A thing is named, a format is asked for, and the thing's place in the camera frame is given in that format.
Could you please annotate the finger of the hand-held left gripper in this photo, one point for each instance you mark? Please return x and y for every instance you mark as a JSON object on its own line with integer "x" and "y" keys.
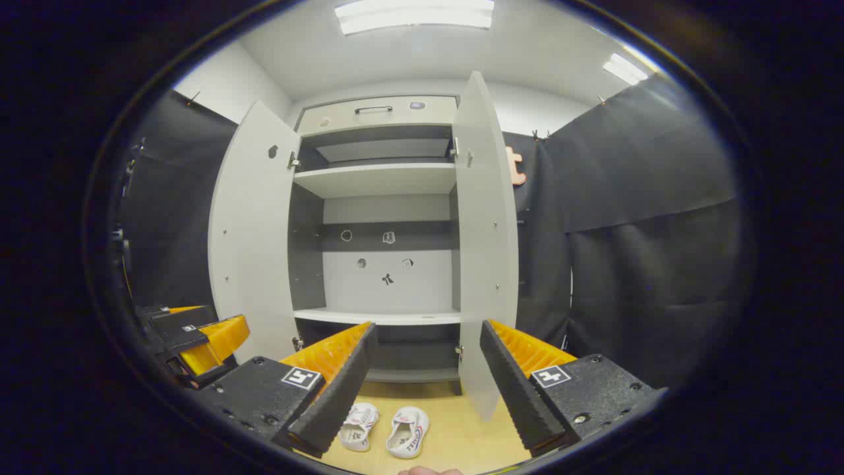
{"x": 217, "y": 340}
{"x": 184, "y": 309}

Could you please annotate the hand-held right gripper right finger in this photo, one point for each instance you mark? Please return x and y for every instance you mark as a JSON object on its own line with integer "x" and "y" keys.
{"x": 517, "y": 389}

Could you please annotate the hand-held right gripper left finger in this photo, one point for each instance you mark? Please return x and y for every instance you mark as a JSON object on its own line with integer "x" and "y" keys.
{"x": 336, "y": 396}

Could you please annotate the white canvas shoe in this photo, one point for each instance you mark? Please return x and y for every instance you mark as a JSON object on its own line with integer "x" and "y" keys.
{"x": 359, "y": 427}
{"x": 407, "y": 432}

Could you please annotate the white cabinet door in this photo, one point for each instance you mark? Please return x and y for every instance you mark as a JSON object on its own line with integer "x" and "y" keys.
{"x": 484, "y": 231}
{"x": 254, "y": 231}

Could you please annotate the white cabinet drawer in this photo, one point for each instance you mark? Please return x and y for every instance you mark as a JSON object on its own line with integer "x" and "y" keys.
{"x": 395, "y": 117}

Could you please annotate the black backdrop cloth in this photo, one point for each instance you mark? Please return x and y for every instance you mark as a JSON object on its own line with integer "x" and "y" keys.
{"x": 646, "y": 264}

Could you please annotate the small ceiling light panel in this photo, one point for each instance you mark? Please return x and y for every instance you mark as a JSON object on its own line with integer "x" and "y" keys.
{"x": 624, "y": 68}

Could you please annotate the large ceiling light panel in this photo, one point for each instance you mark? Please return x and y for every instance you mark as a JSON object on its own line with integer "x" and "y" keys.
{"x": 415, "y": 14}

